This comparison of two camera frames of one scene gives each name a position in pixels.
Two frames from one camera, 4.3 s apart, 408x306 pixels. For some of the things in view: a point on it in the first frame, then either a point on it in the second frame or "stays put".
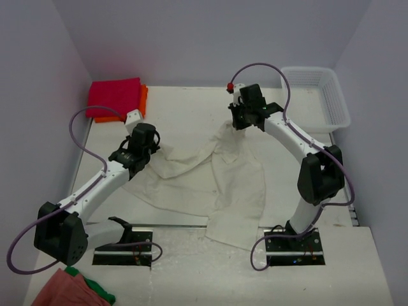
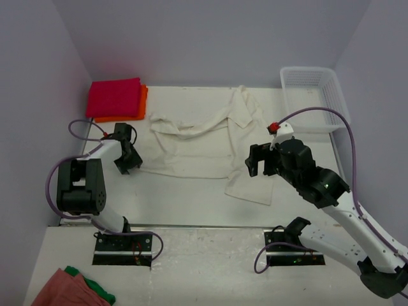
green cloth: (109, 298) stays put
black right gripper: (237, 123) to (260, 152)
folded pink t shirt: (122, 95) stays put
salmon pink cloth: (64, 289) stays put
